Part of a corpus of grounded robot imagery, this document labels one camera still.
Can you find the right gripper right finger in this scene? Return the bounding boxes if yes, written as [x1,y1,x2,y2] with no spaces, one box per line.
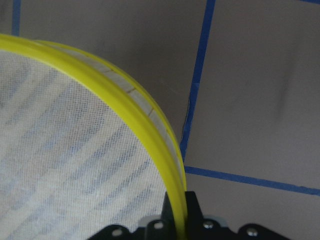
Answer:
[185,191,203,225]

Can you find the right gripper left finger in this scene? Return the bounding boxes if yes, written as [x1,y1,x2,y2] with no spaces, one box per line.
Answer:
[161,192,174,222]

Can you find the yellow steamer layer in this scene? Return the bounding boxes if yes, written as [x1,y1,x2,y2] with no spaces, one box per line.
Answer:
[0,34,187,240]

